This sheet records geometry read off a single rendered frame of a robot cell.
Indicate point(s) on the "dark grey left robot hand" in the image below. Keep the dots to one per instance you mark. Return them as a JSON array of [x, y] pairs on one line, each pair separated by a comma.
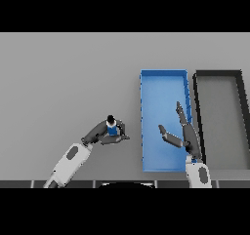
[[96, 132]]

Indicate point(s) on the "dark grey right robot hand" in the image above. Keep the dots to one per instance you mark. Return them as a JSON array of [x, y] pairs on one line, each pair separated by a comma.
[[190, 138]]

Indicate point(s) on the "blue pipe with dark end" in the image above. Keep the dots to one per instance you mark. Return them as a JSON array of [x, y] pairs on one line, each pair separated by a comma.
[[112, 125]]

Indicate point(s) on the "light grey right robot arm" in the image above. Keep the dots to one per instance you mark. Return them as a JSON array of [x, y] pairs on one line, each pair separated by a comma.
[[198, 174]]

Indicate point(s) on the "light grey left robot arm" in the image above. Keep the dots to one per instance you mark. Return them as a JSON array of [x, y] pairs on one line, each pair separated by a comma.
[[67, 165]]

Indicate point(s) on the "blue bin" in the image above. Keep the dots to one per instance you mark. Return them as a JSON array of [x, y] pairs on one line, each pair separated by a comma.
[[161, 122]]

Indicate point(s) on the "dark grey bin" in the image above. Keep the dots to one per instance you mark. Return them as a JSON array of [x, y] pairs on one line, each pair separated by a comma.
[[224, 122]]

